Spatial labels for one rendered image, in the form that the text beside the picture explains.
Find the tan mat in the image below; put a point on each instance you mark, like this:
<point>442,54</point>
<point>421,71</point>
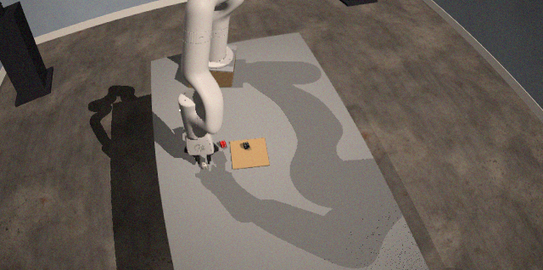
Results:
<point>255,156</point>

